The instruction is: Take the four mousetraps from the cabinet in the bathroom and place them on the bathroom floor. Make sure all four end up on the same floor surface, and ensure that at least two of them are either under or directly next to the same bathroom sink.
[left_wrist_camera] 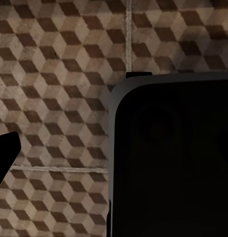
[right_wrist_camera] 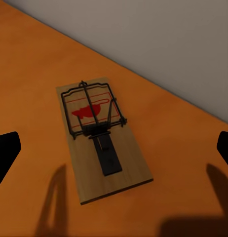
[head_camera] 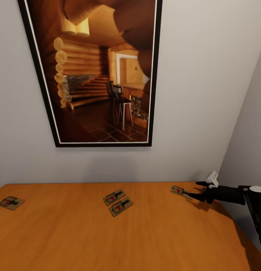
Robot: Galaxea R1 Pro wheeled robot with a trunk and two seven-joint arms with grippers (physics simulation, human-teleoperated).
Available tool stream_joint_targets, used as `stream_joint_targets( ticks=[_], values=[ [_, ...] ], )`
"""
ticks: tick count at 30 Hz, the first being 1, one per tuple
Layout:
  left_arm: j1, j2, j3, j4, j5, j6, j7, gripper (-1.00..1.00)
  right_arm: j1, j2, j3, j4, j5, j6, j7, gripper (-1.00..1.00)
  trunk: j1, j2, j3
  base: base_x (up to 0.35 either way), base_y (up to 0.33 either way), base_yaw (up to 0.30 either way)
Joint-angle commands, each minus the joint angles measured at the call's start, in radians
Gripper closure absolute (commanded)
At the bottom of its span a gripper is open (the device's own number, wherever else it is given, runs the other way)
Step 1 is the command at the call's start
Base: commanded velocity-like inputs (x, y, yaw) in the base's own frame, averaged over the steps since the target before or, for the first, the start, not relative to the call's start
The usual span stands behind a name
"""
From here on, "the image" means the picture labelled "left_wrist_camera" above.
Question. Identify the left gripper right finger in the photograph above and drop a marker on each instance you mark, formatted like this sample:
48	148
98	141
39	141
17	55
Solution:
222	145

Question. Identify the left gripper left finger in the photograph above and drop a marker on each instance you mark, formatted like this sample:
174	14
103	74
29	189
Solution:
10	147

